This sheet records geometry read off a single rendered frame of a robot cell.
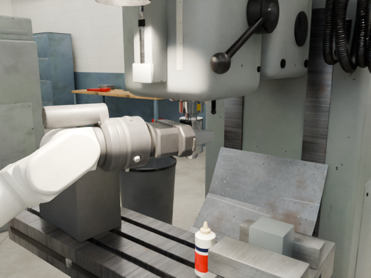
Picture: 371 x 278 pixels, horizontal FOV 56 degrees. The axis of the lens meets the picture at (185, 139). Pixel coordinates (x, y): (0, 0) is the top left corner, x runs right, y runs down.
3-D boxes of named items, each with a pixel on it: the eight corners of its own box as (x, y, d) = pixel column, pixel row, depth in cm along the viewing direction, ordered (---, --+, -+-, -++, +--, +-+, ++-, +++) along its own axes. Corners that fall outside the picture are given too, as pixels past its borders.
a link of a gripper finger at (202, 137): (211, 143, 66) (184, 147, 63) (211, 127, 66) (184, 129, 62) (216, 145, 65) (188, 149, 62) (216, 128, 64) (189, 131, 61)
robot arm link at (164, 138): (196, 116, 59) (132, 122, 52) (196, 170, 61) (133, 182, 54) (160, 108, 69) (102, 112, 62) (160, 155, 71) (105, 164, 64)
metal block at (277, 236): (281, 270, 56) (283, 236, 55) (247, 258, 60) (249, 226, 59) (292, 256, 60) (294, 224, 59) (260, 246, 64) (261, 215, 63)
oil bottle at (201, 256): (207, 281, 67) (208, 228, 64) (190, 273, 69) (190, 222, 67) (218, 271, 70) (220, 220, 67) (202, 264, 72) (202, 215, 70)
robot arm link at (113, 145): (131, 172, 55) (57, 185, 49) (107, 165, 64) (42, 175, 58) (125, 101, 54) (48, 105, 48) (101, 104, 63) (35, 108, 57)
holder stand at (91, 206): (79, 242, 81) (73, 160, 77) (39, 215, 96) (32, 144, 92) (122, 226, 89) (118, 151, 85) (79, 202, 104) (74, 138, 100)
